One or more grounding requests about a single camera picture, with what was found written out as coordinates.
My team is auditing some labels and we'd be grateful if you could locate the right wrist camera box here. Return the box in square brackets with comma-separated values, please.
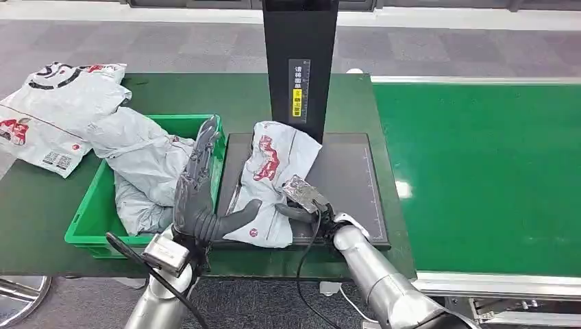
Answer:
[282, 174, 331, 215]

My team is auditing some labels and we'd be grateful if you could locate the chrome chair base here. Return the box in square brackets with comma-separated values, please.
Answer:
[0, 276, 53, 328]

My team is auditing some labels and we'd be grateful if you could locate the large plain grey parcel bag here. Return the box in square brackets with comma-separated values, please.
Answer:
[86, 106, 196, 208]

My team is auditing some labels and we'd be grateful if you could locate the white floor cable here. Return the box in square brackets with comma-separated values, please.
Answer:
[338, 287, 380, 326]

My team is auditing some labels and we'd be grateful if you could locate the white parcel bag black print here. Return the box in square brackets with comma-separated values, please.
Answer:
[0, 61, 133, 180]

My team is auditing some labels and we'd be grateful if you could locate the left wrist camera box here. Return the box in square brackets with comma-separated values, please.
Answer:
[142, 232, 190, 279]

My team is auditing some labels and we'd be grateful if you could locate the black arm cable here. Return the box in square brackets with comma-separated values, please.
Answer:
[105, 231, 210, 329]
[295, 209, 334, 329]

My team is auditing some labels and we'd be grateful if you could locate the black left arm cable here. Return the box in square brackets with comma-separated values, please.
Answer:
[105, 231, 210, 329]

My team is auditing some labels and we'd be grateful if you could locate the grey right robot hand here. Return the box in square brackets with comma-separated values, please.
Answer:
[273, 202, 336, 237]

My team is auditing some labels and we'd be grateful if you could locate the green belt conveyor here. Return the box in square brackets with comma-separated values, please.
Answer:
[369, 75, 581, 329]

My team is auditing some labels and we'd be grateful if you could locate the white power adapter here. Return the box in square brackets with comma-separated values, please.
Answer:
[318, 281, 342, 297]

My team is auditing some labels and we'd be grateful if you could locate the grey parcel bag red print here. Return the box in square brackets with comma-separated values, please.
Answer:
[222, 120, 323, 249]

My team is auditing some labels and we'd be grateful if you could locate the green plastic crate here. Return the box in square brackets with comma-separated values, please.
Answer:
[64, 113, 227, 260]

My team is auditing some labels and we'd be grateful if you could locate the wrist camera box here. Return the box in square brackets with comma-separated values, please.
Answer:
[142, 232, 190, 279]
[282, 174, 331, 215]

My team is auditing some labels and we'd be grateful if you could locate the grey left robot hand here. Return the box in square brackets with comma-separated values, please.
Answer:
[171, 114, 264, 249]

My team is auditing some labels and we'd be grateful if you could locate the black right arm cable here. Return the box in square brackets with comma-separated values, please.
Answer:
[295, 209, 334, 329]

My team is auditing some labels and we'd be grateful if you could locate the black scanner stand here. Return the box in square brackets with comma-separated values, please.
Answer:
[212, 0, 392, 252]

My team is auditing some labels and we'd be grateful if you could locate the small plain grey parcel bag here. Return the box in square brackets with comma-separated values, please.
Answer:
[113, 172, 176, 237]

